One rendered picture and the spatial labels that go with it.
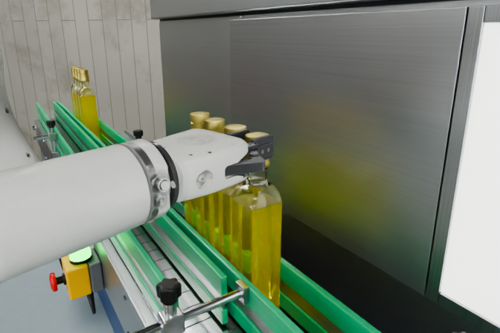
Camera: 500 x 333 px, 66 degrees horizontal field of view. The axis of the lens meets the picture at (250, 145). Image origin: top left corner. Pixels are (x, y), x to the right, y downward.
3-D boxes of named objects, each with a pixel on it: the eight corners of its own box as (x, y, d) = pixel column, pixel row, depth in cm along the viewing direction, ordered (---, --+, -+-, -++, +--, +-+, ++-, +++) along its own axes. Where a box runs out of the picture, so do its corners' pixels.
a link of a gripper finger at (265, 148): (254, 149, 45) (289, 137, 49) (234, 143, 47) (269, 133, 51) (254, 174, 45) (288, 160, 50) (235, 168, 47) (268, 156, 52)
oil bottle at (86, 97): (100, 141, 153) (92, 69, 145) (85, 143, 150) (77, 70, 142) (97, 138, 157) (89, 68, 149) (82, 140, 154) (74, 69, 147)
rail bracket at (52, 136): (61, 158, 133) (55, 120, 129) (37, 162, 129) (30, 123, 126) (59, 155, 136) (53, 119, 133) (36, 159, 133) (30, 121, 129)
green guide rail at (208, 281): (228, 322, 56) (227, 276, 54) (222, 325, 56) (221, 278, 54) (56, 116, 197) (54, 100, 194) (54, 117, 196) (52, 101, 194)
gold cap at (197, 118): (187, 140, 66) (187, 114, 65) (193, 134, 69) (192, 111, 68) (208, 140, 65) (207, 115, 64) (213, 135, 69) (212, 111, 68)
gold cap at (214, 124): (230, 146, 62) (229, 120, 61) (210, 150, 60) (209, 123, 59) (219, 141, 65) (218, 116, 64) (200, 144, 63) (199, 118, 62)
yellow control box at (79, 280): (105, 291, 84) (101, 262, 82) (68, 304, 80) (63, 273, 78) (97, 275, 90) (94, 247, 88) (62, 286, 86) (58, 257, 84)
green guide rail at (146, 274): (181, 344, 52) (178, 294, 50) (174, 347, 52) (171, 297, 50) (40, 117, 193) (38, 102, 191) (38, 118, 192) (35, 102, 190)
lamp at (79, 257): (94, 260, 82) (92, 248, 81) (71, 267, 80) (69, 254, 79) (89, 251, 86) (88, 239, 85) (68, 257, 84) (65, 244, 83)
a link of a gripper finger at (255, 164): (261, 169, 41) (268, 154, 46) (191, 166, 42) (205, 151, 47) (261, 180, 41) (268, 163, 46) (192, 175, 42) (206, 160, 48)
